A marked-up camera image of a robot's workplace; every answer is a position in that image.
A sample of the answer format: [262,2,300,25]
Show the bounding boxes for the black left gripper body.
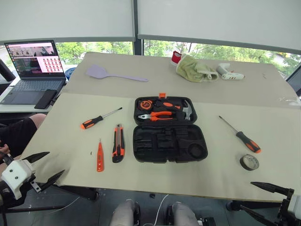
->
[29,179,42,194]

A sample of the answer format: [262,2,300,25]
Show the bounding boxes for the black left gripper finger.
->
[23,152,50,164]
[35,169,65,192]

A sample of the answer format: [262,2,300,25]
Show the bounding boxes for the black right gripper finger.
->
[239,205,279,226]
[250,181,294,197]

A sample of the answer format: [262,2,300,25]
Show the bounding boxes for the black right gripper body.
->
[277,189,298,226]

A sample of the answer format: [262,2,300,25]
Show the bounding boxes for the long Phillips screwdriver orange black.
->
[218,115,261,154]

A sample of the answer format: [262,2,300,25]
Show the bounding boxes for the orange voltage tester pen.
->
[96,138,105,172]

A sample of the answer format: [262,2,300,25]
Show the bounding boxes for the screwdriver orange black handle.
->
[80,107,123,130]

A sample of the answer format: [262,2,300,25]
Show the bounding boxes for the orange black utility knife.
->
[111,124,126,163]

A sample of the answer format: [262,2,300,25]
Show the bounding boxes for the black tool case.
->
[132,92,209,164]

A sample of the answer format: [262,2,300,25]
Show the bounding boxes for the bystander's bare hand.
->
[0,140,11,155]

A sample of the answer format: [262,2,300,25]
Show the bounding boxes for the black table leg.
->
[227,200,283,211]
[53,185,99,201]

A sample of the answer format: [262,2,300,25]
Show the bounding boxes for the seated person in black shorts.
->
[0,113,47,172]

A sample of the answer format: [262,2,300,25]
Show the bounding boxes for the black electrical tape roll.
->
[239,153,260,171]

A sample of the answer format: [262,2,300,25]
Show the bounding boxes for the black smartphone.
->
[34,89,58,110]

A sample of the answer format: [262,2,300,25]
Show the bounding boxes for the grey open laptop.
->
[0,40,67,105]

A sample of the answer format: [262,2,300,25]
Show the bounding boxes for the grey rounded shape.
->
[109,199,142,226]
[168,201,199,226]

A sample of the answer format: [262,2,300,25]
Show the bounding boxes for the blue round disc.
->
[64,67,77,81]

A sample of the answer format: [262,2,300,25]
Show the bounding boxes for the purple silicone spatula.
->
[86,65,149,82]

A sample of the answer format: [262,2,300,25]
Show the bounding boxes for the black monitor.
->
[285,67,301,97]

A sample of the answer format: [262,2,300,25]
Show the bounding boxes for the white glue gun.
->
[216,63,245,81]

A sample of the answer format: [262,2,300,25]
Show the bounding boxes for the orange black tape measure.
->
[138,99,153,111]

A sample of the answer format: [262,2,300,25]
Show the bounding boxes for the white roller blind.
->
[137,0,301,51]
[0,0,136,43]

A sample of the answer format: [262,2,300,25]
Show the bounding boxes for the green towel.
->
[175,53,219,83]

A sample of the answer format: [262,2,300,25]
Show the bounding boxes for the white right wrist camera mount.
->
[289,194,301,222]

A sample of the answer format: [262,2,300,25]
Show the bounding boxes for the white floor cable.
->
[155,194,170,226]

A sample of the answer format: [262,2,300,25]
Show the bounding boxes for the claw hammer orange black handle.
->
[154,99,194,121]

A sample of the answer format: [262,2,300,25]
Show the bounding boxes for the orange handled pliers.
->
[138,111,174,122]

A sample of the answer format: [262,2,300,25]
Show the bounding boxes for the dark window post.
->
[133,0,144,56]

